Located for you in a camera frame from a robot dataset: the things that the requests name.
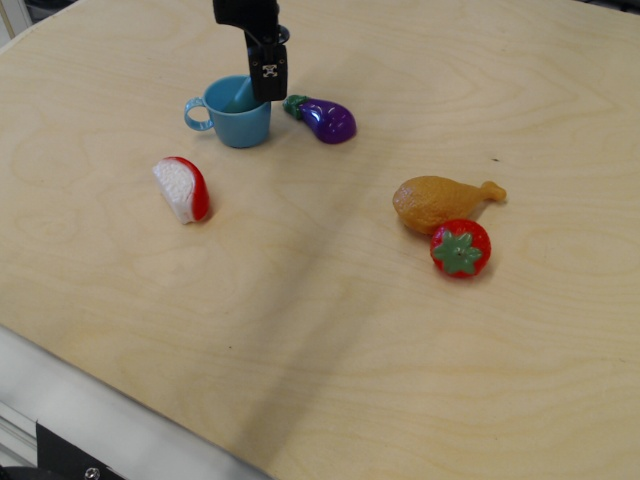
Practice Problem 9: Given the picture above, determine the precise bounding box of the blue plastic cup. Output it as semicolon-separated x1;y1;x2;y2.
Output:
184;75;271;148

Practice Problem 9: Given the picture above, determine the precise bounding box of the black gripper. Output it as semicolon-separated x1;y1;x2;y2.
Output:
212;0;290;101

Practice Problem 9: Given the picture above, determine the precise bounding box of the purple toy eggplant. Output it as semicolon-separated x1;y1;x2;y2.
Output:
283;95;357;144

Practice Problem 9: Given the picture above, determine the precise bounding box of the red toy strawberry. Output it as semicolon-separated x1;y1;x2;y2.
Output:
430;219;492;278

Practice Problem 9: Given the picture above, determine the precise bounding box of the orange toy chicken drumstick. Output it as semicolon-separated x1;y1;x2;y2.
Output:
392;176;507;235

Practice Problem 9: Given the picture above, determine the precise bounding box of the teal toy cucumber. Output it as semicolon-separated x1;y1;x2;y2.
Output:
223;76;255;113

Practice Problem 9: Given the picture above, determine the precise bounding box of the black metal bracket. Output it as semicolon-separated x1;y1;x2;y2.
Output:
36;423;124;480

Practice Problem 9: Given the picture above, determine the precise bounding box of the red white sushi toy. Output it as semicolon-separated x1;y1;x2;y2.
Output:
152;156;210;224

